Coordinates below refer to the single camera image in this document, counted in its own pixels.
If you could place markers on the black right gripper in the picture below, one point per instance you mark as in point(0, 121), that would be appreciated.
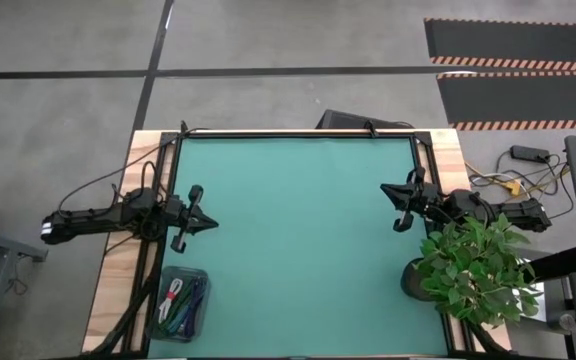
point(425, 200)

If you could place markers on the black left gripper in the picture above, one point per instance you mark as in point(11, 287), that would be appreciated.
point(178, 215)

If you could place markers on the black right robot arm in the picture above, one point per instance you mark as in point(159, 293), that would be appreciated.
point(528, 217)

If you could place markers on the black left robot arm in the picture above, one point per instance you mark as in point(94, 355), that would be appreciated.
point(93, 222)

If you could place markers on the black plant pot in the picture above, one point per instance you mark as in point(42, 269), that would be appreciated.
point(410, 282)

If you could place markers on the black monitor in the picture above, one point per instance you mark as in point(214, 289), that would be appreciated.
point(343, 121)

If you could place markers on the green table mat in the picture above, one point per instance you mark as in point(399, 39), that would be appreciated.
point(308, 250)

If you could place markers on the green leafy plant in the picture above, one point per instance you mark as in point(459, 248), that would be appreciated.
point(478, 270)

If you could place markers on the yellow plug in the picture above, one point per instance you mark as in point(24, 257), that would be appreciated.
point(513, 188)

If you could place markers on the black mesh bin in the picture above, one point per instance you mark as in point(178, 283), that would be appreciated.
point(155, 332)

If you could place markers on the black power adapter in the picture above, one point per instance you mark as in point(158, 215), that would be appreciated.
point(529, 152)

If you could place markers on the black hazard-striped floor mat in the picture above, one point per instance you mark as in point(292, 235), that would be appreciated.
point(513, 40)
point(523, 100)

